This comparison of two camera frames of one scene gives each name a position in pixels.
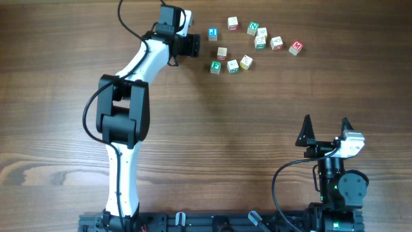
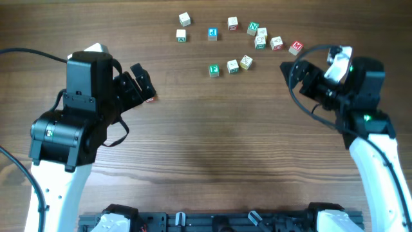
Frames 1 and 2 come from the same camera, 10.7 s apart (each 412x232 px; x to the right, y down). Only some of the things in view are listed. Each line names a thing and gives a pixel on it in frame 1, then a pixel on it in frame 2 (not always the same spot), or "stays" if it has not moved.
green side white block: (232, 66) stays
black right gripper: (307, 138) → (315, 76)
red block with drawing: (221, 53) → (151, 99)
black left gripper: (193, 49) → (136, 95)
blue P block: (212, 33) stays
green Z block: (260, 42) stays
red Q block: (277, 43) stays
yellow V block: (246, 62) stays
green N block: (252, 28) stays
